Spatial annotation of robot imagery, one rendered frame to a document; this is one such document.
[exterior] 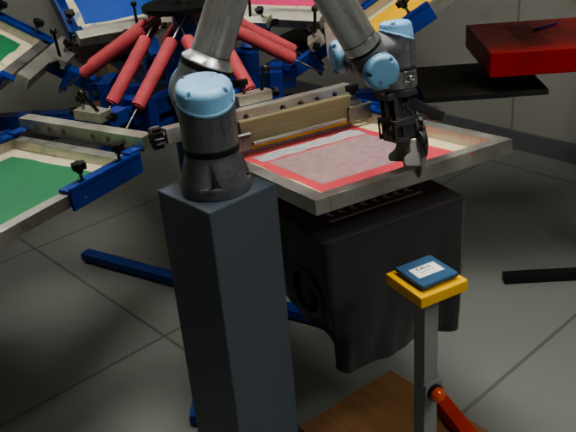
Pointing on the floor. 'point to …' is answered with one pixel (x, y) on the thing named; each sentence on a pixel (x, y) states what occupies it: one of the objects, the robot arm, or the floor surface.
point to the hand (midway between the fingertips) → (416, 169)
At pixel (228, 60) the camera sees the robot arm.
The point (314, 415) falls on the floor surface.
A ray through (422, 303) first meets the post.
